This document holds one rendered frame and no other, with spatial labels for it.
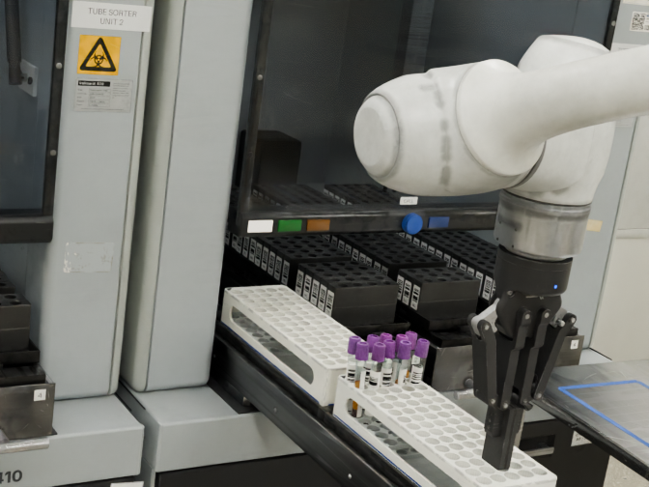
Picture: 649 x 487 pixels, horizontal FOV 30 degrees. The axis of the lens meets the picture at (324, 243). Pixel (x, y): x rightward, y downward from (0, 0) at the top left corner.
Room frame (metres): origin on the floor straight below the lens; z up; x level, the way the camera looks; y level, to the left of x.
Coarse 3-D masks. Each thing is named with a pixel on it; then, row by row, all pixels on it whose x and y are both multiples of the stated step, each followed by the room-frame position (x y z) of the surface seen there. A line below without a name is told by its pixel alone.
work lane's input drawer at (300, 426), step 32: (224, 352) 1.56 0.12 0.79; (256, 352) 1.52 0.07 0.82; (256, 384) 1.48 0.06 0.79; (288, 384) 1.43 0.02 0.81; (288, 416) 1.40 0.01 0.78; (320, 416) 1.36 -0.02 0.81; (320, 448) 1.34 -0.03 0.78; (352, 448) 1.29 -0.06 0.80; (352, 480) 1.27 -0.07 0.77; (384, 480) 1.22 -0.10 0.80
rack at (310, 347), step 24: (240, 288) 1.63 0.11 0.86; (264, 288) 1.65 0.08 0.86; (288, 288) 1.66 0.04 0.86; (240, 312) 1.64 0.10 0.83; (264, 312) 1.55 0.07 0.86; (288, 312) 1.56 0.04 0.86; (312, 312) 1.59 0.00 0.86; (240, 336) 1.57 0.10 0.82; (264, 336) 1.55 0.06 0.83; (288, 336) 1.47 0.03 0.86; (312, 336) 1.48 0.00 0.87; (336, 336) 1.50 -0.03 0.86; (288, 360) 1.53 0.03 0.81; (312, 360) 1.41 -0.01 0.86; (336, 360) 1.41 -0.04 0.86; (312, 384) 1.40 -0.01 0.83; (336, 384) 1.38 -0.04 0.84
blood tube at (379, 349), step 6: (378, 342) 1.34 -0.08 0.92; (378, 348) 1.33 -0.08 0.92; (384, 348) 1.34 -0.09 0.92; (372, 354) 1.34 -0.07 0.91; (378, 354) 1.33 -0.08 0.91; (384, 354) 1.34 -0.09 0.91; (372, 360) 1.34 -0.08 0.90; (378, 360) 1.33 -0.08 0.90; (372, 366) 1.34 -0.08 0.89; (378, 366) 1.33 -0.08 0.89; (372, 372) 1.34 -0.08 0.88; (378, 372) 1.34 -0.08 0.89; (372, 378) 1.34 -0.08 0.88; (378, 378) 1.34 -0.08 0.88; (372, 384) 1.34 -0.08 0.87; (378, 384) 1.34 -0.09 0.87; (366, 414) 1.34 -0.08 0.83
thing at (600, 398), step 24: (648, 360) 1.70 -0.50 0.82; (552, 384) 1.55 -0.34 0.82; (576, 384) 1.56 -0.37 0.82; (600, 384) 1.57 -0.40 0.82; (624, 384) 1.59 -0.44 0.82; (648, 384) 1.60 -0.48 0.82; (552, 408) 1.48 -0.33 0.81; (576, 408) 1.47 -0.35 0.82; (600, 408) 1.48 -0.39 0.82; (624, 408) 1.50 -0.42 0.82; (648, 408) 1.51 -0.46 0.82; (600, 432) 1.41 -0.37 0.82; (624, 432) 1.42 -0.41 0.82; (648, 432) 1.43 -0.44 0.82; (624, 456) 1.36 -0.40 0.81; (648, 456) 1.35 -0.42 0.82; (648, 480) 1.32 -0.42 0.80
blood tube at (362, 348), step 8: (360, 344) 1.33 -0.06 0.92; (368, 344) 1.33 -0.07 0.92; (360, 352) 1.33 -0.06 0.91; (368, 352) 1.33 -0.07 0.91; (360, 360) 1.33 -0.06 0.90; (360, 368) 1.33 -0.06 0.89; (360, 376) 1.33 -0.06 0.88; (360, 384) 1.33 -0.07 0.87; (352, 408) 1.33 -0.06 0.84; (360, 408) 1.33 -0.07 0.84; (360, 416) 1.33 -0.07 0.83
